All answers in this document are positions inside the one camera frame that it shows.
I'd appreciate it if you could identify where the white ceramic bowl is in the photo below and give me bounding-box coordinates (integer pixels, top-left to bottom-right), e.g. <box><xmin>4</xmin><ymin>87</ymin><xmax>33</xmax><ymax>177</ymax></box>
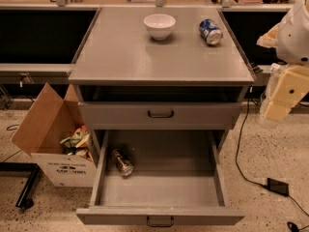
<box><xmin>144</xmin><ymin>14</ymin><xmax>176</xmax><ymax>41</ymax></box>

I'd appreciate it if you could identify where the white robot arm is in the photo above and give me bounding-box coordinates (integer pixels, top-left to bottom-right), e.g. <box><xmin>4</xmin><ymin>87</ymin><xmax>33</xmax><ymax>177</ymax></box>
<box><xmin>257</xmin><ymin>0</ymin><xmax>309</xmax><ymax>127</ymax></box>

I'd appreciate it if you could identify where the black power adapter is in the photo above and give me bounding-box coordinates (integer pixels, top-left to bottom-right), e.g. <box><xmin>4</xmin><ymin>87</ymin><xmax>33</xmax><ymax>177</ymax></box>
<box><xmin>267</xmin><ymin>178</ymin><xmax>289</xmax><ymax>196</ymax></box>

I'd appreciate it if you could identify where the cardboard box with trash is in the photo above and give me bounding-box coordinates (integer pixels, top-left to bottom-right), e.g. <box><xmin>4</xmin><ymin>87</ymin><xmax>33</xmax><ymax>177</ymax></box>
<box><xmin>12</xmin><ymin>83</ymin><xmax>97</xmax><ymax>188</ymax></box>

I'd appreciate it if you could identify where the black power cable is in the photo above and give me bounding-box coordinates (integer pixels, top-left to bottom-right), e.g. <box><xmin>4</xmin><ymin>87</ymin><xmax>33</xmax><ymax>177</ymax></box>
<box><xmin>235</xmin><ymin>86</ymin><xmax>309</xmax><ymax>232</ymax></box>

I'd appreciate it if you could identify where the blue soda can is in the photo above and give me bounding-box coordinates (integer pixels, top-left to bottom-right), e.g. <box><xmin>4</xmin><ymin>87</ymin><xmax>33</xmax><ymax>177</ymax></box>
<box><xmin>199</xmin><ymin>18</ymin><xmax>223</xmax><ymax>45</ymax></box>

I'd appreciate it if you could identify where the grey drawer cabinet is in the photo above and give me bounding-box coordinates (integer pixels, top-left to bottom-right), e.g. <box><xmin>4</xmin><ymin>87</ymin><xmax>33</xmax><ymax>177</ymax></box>
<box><xmin>69</xmin><ymin>6</ymin><xmax>254</xmax><ymax>146</ymax></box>

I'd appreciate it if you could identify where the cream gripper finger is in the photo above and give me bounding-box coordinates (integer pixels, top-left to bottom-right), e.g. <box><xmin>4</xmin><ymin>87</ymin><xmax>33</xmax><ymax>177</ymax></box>
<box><xmin>260</xmin><ymin>65</ymin><xmax>309</xmax><ymax>123</ymax></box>
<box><xmin>256</xmin><ymin>23</ymin><xmax>279</xmax><ymax>48</ymax></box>

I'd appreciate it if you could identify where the closed grey upper drawer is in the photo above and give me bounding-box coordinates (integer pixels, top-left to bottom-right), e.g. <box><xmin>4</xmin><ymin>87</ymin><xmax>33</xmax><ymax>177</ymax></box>
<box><xmin>78</xmin><ymin>101</ymin><xmax>240</xmax><ymax>130</ymax></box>

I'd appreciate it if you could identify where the black metal table leg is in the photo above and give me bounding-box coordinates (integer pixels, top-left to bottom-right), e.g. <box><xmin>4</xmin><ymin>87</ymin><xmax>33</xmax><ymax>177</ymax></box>
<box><xmin>0</xmin><ymin>161</ymin><xmax>41</xmax><ymax>210</ymax></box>

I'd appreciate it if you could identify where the open grey middle drawer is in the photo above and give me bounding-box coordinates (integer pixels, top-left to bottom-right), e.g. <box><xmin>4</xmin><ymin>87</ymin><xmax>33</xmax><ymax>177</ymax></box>
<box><xmin>76</xmin><ymin>130</ymin><xmax>244</xmax><ymax>227</ymax></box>

